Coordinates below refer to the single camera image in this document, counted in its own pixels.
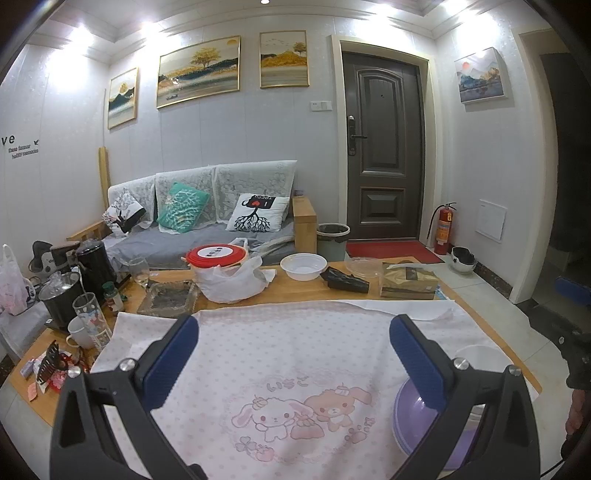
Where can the white helmet on floor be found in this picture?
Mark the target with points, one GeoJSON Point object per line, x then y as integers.
{"type": "Point", "coordinates": [463, 260]}

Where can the teal cushion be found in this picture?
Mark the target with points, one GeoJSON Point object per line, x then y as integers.
{"type": "Point", "coordinates": [182, 208]}

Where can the red lid container in bag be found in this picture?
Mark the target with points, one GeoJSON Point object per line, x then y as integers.
{"type": "Point", "coordinates": [227, 273]}

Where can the right gold landscape painting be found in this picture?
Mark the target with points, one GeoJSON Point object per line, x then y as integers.
{"type": "Point", "coordinates": [283, 59]}

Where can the large landscape painting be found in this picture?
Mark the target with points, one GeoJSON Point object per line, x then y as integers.
{"type": "Point", "coordinates": [200, 70]}

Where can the black brush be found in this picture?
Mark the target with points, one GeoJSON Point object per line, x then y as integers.
{"type": "Point", "coordinates": [341, 281]}

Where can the black electric kettle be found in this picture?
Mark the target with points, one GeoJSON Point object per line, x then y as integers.
{"type": "Point", "coordinates": [95, 267]}

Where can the red fire extinguisher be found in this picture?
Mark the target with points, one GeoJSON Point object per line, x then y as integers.
{"type": "Point", "coordinates": [440, 227]}

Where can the red door mat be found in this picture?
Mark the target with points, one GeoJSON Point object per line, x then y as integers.
{"type": "Point", "coordinates": [392, 249]}

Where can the black pot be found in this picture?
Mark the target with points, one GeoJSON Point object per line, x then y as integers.
{"type": "Point", "coordinates": [58, 295]}

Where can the drinking glass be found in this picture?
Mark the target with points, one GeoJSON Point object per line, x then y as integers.
{"type": "Point", "coordinates": [88, 310]}

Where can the person's right hand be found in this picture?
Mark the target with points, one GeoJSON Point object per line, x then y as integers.
{"type": "Point", "coordinates": [576, 413]}

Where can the white plastic bowl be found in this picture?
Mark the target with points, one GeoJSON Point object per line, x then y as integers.
{"type": "Point", "coordinates": [303, 267]}

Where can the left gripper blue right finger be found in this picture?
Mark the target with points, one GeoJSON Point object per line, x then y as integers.
{"type": "Point", "coordinates": [426, 363]}

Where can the left small landscape painting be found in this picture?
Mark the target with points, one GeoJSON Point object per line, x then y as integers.
{"type": "Point", "coordinates": [121, 100]}

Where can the white wall panel box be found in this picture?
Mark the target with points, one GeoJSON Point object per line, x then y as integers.
{"type": "Point", "coordinates": [491, 219]}

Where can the black white cushion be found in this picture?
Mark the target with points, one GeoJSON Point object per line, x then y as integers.
{"type": "Point", "coordinates": [123, 214]}

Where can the white mug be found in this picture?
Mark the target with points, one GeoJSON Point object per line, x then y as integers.
{"type": "Point", "coordinates": [78, 335]}

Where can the dark entrance door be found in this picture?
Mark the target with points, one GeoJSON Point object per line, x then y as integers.
{"type": "Point", "coordinates": [385, 146]}

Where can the grey sofa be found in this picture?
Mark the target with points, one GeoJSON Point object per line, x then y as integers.
{"type": "Point", "coordinates": [164, 249]}

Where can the white tree print cushion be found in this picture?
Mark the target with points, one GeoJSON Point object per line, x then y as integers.
{"type": "Point", "coordinates": [258, 213]}

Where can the pink bunny table cloth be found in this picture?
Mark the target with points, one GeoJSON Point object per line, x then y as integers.
{"type": "Point", "coordinates": [300, 390]}

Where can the white plastic bag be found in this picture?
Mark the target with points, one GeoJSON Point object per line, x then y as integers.
{"type": "Point", "coordinates": [13, 289]}

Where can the gold tissue box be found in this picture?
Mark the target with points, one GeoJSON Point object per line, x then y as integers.
{"type": "Point", "coordinates": [408, 282]}

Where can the light switch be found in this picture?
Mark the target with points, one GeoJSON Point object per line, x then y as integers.
{"type": "Point", "coordinates": [321, 106]}

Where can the mountain canvas painting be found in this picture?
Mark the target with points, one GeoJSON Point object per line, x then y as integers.
{"type": "Point", "coordinates": [480, 76]}

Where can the wine glass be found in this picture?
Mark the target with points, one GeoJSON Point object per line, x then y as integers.
{"type": "Point", "coordinates": [139, 270]}

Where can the snack packets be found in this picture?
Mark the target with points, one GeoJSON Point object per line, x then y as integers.
{"type": "Point", "coordinates": [49, 370]}

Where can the purple plate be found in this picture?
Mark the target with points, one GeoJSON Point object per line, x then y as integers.
{"type": "Point", "coordinates": [412, 420]}

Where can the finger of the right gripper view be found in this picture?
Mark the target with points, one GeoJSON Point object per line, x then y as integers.
{"type": "Point", "coordinates": [574, 291]}

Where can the glass ashtray tray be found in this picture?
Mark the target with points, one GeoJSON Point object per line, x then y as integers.
{"type": "Point", "coordinates": [169, 300]}

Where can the green trash bin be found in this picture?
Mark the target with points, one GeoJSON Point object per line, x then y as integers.
{"type": "Point", "coordinates": [331, 240]}

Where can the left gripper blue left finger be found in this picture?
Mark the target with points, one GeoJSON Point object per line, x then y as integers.
{"type": "Point", "coordinates": [164, 359]}

